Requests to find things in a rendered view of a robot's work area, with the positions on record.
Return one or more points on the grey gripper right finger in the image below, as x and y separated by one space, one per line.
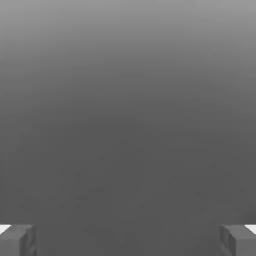
242 243

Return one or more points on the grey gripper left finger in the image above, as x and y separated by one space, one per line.
14 242

